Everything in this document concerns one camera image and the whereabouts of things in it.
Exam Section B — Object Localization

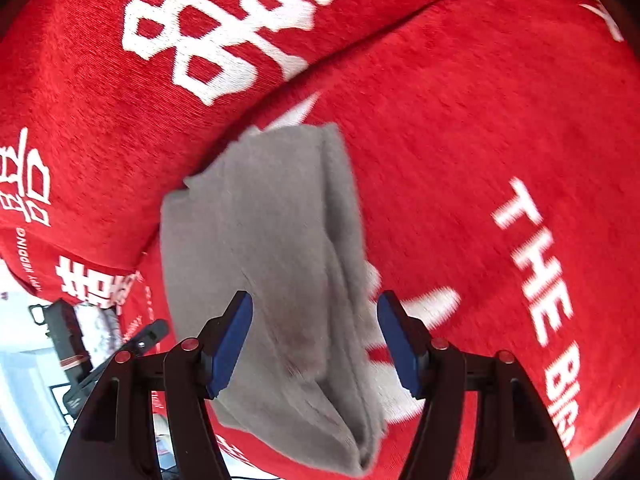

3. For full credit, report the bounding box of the red printed blanket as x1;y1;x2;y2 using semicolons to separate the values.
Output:
0;0;640;480

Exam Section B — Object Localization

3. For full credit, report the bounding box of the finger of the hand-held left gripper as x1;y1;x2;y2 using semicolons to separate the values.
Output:
87;318;170;387

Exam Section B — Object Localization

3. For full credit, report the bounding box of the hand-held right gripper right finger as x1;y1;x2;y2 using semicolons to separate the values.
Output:
376;290;574;480

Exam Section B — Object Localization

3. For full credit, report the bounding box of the grey small garment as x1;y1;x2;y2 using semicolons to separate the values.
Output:
160;122;389;479

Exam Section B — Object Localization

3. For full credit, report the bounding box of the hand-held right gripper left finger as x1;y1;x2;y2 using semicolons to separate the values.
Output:
53;290;254;480

